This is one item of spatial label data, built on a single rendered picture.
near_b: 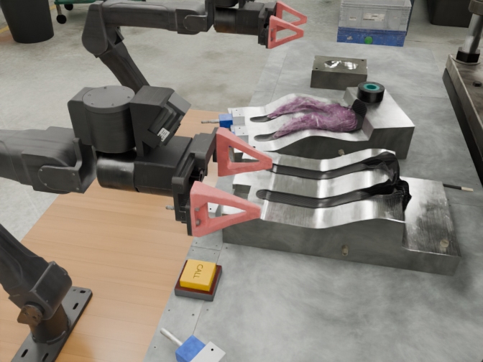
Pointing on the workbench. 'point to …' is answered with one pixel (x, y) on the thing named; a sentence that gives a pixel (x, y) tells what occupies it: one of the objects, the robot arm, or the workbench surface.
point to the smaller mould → (338, 72)
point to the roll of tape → (370, 92)
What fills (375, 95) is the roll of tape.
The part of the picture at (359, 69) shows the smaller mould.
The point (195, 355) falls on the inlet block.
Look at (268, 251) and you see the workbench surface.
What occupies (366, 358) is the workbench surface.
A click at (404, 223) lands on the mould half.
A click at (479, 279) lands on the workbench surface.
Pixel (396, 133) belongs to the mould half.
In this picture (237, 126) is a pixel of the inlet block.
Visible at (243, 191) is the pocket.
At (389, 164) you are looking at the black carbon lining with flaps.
